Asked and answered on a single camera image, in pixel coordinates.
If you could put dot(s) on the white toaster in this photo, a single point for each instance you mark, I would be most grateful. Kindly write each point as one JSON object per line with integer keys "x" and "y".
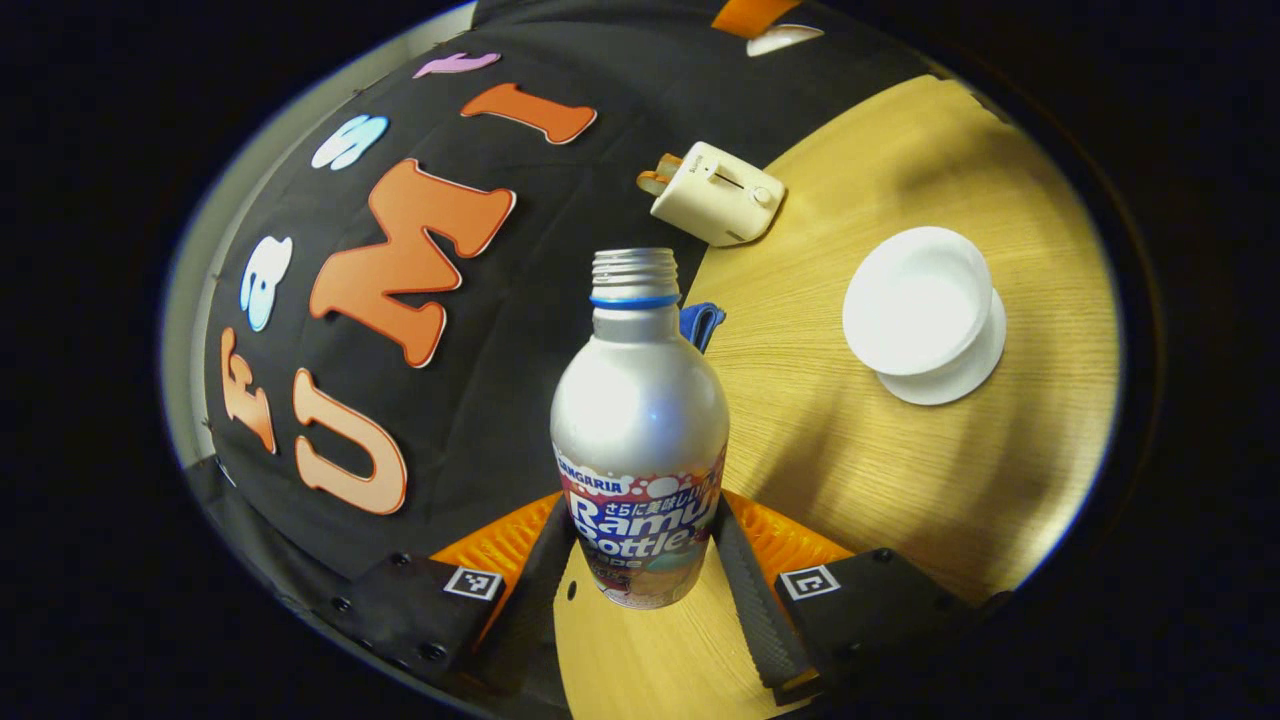
{"x": 720, "y": 195}

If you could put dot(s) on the blue folded cloth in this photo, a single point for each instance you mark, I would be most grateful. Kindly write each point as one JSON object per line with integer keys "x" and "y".
{"x": 703, "y": 322}

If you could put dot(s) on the silver water bottle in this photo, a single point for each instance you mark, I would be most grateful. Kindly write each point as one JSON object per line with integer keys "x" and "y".
{"x": 640, "y": 410}

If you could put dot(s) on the white saucer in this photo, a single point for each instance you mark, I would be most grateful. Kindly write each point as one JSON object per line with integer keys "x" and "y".
{"x": 960, "y": 375}

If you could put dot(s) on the toast slice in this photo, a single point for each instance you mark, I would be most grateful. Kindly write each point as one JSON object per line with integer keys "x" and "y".
{"x": 667, "y": 164}
{"x": 652, "y": 183}

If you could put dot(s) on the white teacup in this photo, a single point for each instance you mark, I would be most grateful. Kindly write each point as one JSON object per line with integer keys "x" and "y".
{"x": 915, "y": 300}

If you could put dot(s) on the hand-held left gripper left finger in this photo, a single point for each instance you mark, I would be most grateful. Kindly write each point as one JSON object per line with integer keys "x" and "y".
{"x": 530, "y": 592}

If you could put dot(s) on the white teacup lid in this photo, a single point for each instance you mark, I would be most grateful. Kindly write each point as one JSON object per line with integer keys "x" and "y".
{"x": 785, "y": 38}

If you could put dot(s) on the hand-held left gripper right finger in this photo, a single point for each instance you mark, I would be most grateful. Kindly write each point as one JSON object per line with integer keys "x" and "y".
{"x": 757, "y": 602}

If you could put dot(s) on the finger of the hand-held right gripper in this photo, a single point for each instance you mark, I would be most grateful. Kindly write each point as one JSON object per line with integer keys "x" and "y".
{"x": 750, "y": 14}

